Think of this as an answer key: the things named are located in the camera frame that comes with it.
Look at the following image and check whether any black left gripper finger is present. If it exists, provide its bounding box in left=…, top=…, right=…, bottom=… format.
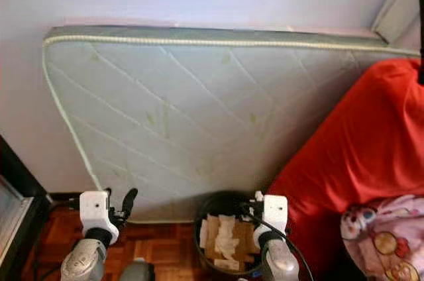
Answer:
left=121, top=188, right=139, bottom=222

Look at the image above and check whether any brown cardboard piece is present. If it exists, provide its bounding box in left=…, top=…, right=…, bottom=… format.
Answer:
left=199, top=216, right=259, bottom=270

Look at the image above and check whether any black round trash bin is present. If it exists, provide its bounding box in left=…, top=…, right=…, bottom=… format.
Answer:
left=195, top=191, right=270, bottom=275

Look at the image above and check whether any crumpled white paper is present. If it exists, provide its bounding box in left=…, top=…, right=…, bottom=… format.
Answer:
left=211, top=215, right=242, bottom=272

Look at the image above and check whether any dark framed glass door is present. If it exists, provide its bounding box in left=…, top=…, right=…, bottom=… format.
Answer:
left=0, top=137, right=51, bottom=281

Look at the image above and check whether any grey-green quilted mattress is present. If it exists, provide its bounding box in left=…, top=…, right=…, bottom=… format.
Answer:
left=42, top=25, right=421, bottom=223

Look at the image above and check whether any thick red cushion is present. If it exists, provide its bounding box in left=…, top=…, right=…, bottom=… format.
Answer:
left=265, top=58, right=424, bottom=276

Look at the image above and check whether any pink cartoon print blanket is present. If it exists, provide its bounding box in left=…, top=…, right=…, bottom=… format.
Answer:
left=340, top=193, right=424, bottom=281

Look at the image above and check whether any grey padded board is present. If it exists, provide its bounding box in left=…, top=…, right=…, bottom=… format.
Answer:
left=372, top=0, right=424, bottom=45

